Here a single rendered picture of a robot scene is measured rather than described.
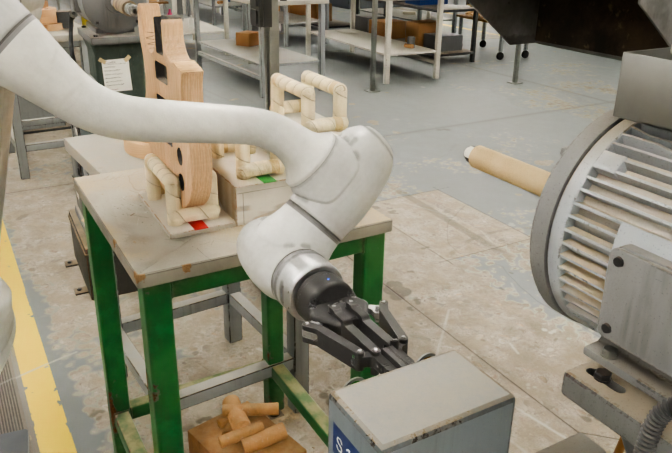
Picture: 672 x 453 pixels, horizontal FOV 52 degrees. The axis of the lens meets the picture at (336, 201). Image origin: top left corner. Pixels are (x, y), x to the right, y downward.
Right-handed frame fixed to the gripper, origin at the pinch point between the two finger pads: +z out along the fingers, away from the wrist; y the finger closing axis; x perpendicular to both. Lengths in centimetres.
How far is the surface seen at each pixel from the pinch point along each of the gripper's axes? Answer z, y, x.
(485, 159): -12.8, -21.1, 18.6
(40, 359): -195, 25, -107
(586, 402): 16.5, -10.5, 3.2
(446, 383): 9.1, 1.5, 5.0
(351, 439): 9.2, 12.5, 2.6
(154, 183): -98, 1, -9
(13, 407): -169, 37, -107
